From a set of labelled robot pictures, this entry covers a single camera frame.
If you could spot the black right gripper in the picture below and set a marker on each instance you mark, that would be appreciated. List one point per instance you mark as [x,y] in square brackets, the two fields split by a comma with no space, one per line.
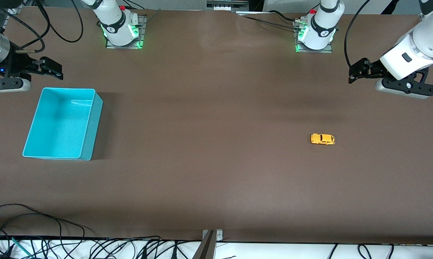
[18,64]

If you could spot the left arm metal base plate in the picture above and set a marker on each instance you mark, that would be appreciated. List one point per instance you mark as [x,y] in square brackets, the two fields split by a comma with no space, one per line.
[315,50]

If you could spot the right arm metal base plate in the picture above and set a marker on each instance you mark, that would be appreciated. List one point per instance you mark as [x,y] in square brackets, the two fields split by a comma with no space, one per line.
[141,30]

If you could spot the yellow beetle toy car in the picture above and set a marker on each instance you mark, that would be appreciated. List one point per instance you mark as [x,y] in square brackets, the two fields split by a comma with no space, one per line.
[323,139]

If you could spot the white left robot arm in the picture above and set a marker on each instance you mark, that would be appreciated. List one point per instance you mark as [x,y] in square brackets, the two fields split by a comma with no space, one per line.
[414,54]

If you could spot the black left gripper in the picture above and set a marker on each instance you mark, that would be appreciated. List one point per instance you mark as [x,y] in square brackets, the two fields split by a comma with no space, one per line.
[375,68]

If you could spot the white lower shelf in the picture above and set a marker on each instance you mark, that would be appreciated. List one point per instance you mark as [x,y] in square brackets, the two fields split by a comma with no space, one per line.
[273,251]

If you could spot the teal plastic storage bin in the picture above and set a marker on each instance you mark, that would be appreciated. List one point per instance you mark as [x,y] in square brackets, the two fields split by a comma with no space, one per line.
[60,126]

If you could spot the grey power strip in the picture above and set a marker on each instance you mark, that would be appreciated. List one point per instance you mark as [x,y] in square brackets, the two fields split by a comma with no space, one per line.
[227,4]

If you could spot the metal table edge bracket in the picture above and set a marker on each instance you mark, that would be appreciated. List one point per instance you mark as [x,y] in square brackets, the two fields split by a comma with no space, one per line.
[210,244]

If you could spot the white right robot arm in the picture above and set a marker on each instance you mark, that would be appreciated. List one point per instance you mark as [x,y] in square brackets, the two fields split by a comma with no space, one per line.
[117,25]

